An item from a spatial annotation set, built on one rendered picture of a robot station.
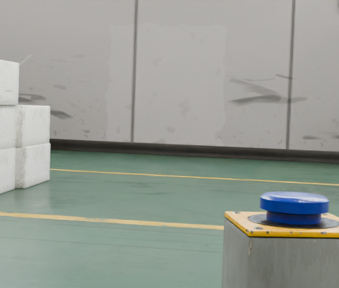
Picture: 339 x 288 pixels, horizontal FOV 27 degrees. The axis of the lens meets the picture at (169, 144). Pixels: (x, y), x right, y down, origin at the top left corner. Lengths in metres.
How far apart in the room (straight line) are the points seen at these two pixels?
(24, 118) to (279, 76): 2.73
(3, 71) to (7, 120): 0.21
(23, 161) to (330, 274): 2.80
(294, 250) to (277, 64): 5.10
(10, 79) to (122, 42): 2.69
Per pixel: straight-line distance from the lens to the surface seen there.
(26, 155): 3.17
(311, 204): 0.41
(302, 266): 0.40
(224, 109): 5.49
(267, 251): 0.39
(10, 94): 3.04
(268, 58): 5.48
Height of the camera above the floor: 0.38
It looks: 3 degrees down
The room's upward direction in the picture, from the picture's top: 2 degrees clockwise
